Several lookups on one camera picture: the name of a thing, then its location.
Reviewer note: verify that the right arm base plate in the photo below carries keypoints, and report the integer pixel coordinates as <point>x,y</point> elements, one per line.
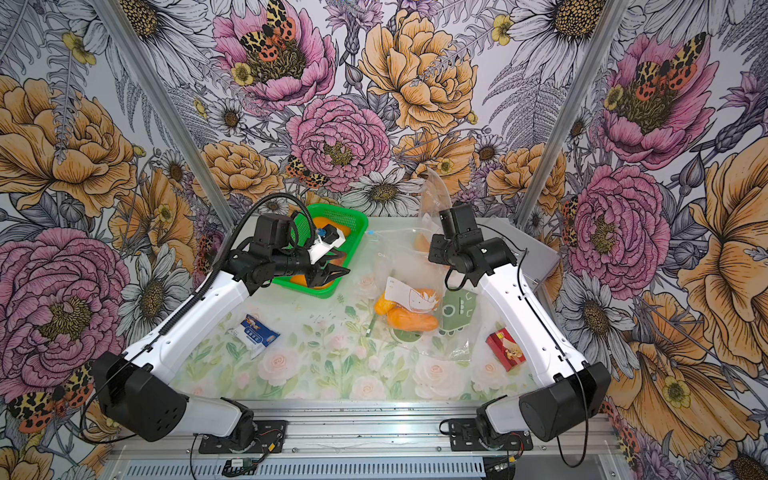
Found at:
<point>466,435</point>

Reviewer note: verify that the green plastic basket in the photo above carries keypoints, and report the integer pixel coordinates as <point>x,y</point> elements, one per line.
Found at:
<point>351,225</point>

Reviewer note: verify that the silver metal case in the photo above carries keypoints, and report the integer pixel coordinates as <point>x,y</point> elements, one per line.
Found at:
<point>541,260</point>

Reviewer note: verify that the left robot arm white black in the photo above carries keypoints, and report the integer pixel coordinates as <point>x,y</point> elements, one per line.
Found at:
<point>134,388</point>

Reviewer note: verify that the red small packet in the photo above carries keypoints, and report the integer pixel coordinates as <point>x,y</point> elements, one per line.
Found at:
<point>506,350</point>

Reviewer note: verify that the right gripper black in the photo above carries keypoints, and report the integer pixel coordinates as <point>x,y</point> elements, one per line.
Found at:
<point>435,250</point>

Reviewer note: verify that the small green circuit board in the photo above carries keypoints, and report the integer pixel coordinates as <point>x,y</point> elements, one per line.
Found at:
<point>238,467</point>

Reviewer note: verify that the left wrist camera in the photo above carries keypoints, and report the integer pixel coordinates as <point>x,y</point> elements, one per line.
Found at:
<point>327,239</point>

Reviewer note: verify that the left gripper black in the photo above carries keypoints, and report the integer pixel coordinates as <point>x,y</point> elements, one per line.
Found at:
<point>319,276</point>

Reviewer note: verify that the clear zip-top bag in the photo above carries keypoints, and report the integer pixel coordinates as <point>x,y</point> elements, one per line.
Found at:
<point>390,265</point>
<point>434,198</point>

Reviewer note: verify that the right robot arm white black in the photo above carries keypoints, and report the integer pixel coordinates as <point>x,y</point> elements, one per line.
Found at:
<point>569,388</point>

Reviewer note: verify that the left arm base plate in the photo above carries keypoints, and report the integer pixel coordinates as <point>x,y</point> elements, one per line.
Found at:
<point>261,436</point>

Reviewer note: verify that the blue white small packet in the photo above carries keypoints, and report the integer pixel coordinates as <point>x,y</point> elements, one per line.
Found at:
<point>254,335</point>

